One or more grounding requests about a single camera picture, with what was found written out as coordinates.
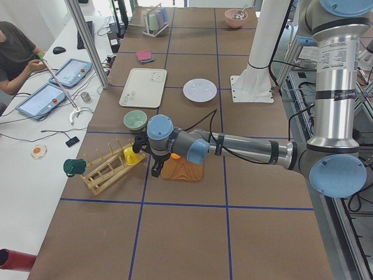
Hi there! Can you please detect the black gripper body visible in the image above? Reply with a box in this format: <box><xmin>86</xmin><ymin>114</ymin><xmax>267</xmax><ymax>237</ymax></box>
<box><xmin>152</xmin><ymin>154</ymin><xmax>169</xmax><ymax>171</ymax></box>

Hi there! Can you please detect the orange fruit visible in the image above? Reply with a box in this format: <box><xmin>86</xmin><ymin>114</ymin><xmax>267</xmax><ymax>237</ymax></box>
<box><xmin>171</xmin><ymin>153</ymin><xmax>181</xmax><ymax>159</ymax></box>

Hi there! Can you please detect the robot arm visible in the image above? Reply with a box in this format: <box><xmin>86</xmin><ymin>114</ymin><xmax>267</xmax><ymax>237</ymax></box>
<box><xmin>146</xmin><ymin>1</ymin><xmax>372</xmax><ymax>198</ymax></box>

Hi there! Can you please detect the brown wooden tray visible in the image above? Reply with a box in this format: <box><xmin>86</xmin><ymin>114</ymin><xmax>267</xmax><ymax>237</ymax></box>
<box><xmin>161</xmin><ymin>157</ymin><xmax>204</xmax><ymax>183</ymax></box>

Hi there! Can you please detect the cream bear tray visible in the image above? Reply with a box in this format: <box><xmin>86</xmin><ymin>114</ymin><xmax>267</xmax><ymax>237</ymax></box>
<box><xmin>119</xmin><ymin>68</ymin><xmax>167</xmax><ymax>109</ymax></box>

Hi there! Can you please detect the yellow mug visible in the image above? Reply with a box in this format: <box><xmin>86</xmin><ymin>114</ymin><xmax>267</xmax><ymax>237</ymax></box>
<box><xmin>124</xmin><ymin>146</ymin><xmax>142</xmax><ymax>166</ymax></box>

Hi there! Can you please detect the green bowl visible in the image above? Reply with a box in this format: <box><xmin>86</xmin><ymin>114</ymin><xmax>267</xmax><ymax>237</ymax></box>
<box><xmin>123</xmin><ymin>110</ymin><xmax>147</xmax><ymax>131</ymax></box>

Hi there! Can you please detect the wooden cup drying rack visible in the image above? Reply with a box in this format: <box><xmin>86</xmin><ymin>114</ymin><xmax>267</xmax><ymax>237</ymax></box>
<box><xmin>80</xmin><ymin>140</ymin><xmax>146</xmax><ymax>195</ymax></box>

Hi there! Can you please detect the white plate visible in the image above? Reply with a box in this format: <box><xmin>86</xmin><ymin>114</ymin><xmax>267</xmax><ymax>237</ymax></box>
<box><xmin>183</xmin><ymin>78</ymin><xmax>217</xmax><ymax>103</ymax></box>

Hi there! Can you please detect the dark green cup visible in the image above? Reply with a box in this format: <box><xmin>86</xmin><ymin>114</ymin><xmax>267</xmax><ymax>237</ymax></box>
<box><xmin>63</xmin><ymin>159</ymin><xmax>87</xmax><ymax>177</ymax></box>

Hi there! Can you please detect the grey cloth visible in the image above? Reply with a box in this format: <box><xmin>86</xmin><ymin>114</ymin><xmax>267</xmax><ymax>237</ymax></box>
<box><xmin>139</xmin><ymin>57</ymin><xmax>154</xmax><ymax>64</ymax></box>

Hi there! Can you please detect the pink cloth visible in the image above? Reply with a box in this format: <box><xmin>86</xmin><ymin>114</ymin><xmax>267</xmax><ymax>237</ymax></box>
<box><xmin>136</xmin><ymin>50</ymin><xmax>153</xmax><ymax>60</ymax></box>

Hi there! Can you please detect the fried egg toy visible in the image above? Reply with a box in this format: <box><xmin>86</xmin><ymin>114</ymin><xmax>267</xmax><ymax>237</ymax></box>
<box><xmin>31</xmin><ymin>145</ymin><xmax>47</xmax><ymax>159</ymax></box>

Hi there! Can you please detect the blue tablet far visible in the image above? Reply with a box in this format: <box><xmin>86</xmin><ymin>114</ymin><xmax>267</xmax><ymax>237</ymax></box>
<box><xmin>55</xmin><ymin>58</ymin><xmax>92</xmax><ymax>89</ymax></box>

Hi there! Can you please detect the blue tablet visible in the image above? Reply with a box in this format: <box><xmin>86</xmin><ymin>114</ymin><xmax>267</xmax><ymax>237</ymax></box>
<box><xmin>16</xmin><ymin>83</ymin><xmax>66</xmax><ymax>120</ymax></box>
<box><xmin>55</xmin><ymin>58</ymin><xmax>92</xmax><ymax>89</ymax></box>

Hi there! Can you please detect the white cup holder rack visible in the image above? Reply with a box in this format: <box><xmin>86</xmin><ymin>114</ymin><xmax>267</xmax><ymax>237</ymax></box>
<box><xmin>141</xmin><ymin>3</ymin><xmax>169</xmax><ymax>37</ymax></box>

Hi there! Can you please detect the blue tablet near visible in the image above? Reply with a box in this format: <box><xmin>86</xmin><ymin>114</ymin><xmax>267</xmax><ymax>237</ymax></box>
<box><xmin>16</xmin><ymin>83</ymin><xmax>66</xmax><ymax>120</ymax></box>

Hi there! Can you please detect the purple cup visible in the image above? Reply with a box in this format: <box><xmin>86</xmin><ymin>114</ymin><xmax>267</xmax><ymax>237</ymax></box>
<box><xmin>154</xmin><ymin>10</ymin><xmax>164</xmax><ymax>26</ymax></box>

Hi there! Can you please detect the black computer mouse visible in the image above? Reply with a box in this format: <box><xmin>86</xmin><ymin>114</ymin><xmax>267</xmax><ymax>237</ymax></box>
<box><xmin>52</xmin><ymin>46</ymin><xmax>66</xmax><ymax>54</ymax></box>

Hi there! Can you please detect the blue cup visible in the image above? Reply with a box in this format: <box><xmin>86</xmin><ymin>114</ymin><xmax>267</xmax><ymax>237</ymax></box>
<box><xmin>160</xmin><ymin>7</ymin><xmax>168</xmax><ymax>23</ymax></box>

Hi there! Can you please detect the pink bowl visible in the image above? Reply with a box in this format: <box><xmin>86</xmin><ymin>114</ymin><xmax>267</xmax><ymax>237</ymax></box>
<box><xmin>224</xmin><ymin>9</ymin><xmax>248</xmax><ymax>29</ymax></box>

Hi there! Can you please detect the metal spoon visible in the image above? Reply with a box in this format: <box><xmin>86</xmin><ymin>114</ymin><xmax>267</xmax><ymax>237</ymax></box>
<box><xmin>232</xmin><ymin>4</ymin><xmax>248</xmax><ymax>20</ymax></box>

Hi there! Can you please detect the red cylinder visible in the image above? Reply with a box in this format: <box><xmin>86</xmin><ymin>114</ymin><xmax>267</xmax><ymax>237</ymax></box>
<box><xmin>1</xmin><ymin>248</ymin><xmax>37</xmax><ymax>272</ymax></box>

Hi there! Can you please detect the seated person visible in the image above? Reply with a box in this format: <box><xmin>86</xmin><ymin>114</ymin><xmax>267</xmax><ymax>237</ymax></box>
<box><xmin>0</xmin><ymin>20</ymin><xmax>49</xmax><ymax>116</ymax></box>

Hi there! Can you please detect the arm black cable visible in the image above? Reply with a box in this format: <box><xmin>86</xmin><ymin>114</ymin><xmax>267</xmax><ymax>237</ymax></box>
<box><xmin>174</xmin><ymin>108</ymin><xmax>277</xmax><ymax>164</ymax></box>

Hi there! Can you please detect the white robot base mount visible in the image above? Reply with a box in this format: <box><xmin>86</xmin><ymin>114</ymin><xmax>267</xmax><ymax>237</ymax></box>
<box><xmin>230</xmin><ymin>0</ymin><xmax>291</xmax><ymax>103</ymax></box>

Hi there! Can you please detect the aluminium frame post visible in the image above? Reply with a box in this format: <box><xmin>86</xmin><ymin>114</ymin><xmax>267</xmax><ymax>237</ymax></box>
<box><xmin>65</xmin><ymin>0</ymin><xmax>108</xmax><ymax>89</ymax></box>

